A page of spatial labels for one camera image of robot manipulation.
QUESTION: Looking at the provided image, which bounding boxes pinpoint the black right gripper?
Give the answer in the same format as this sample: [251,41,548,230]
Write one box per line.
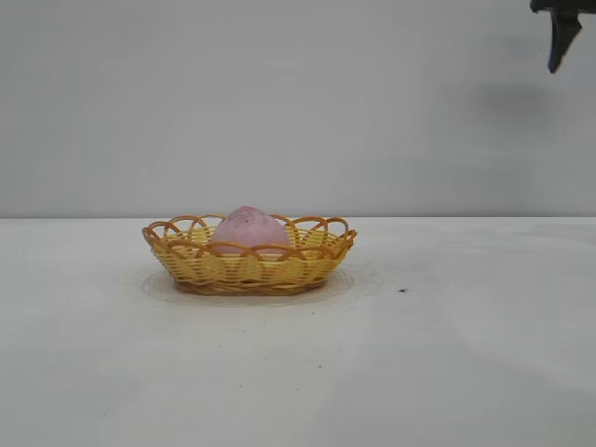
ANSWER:
[530,0,596,75]

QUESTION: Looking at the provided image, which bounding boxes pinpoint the yellow woven wicker basket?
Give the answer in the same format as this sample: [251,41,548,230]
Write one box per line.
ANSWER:
[141,212,359,297]

